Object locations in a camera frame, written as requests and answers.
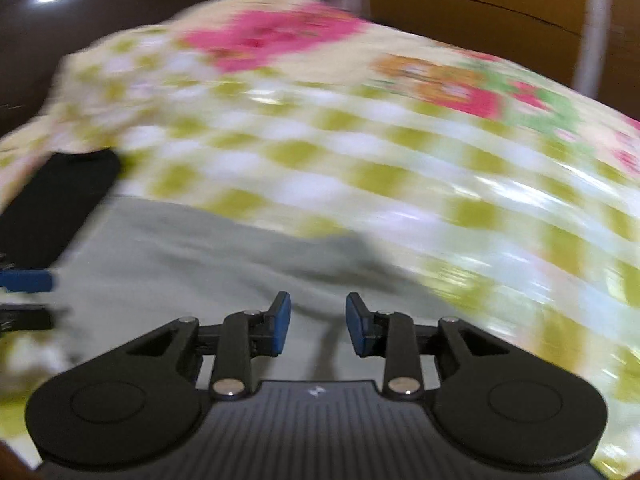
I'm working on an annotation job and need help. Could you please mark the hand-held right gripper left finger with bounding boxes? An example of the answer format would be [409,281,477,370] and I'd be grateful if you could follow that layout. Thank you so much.
[125,291,292,402]

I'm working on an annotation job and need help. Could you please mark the black folded cloth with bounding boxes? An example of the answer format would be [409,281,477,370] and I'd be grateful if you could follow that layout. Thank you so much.
[0,149,122,272]

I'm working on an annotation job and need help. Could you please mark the dark wooden headboard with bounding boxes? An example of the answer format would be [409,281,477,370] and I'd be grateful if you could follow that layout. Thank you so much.
[0,0,296,133]

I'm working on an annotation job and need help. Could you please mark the printed checked bed sheet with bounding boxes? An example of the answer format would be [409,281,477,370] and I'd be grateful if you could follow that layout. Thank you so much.
[0,0,640,480]

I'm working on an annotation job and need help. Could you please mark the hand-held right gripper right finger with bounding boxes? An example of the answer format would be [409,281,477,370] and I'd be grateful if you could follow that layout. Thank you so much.
[345,292,507,402]

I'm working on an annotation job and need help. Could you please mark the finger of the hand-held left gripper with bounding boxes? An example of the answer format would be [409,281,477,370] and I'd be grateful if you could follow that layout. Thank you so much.
[0,269,55,294]
[0,306,55,332]

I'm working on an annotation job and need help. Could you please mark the grey-green pants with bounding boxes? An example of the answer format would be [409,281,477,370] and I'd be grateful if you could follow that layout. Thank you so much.
[47,194,453,396]

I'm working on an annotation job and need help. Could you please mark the brown wooden wardrobe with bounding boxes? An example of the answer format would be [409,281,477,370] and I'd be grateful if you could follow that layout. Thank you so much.
[367,0,640,122]

